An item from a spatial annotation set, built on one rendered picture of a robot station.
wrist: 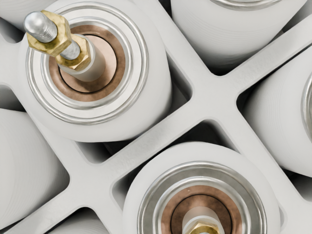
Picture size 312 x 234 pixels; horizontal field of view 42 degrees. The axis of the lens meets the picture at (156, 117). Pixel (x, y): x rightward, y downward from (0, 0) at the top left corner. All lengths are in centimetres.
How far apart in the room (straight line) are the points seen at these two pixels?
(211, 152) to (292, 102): 6
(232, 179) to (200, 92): 10
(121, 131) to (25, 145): 8
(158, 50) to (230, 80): 9
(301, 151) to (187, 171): 7
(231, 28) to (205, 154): 8
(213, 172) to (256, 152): 8
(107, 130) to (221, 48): 11
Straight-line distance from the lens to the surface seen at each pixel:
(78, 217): 39
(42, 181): 33
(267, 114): 29
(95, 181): 32
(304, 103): 25
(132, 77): 25
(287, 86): 26
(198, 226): 21
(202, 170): 24
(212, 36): 29
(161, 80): 25
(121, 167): 32
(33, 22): 17
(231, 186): 24
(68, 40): 18
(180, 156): 25
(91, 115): 25
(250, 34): 27
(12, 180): 27
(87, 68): 22
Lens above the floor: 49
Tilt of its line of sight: 85 degrees down
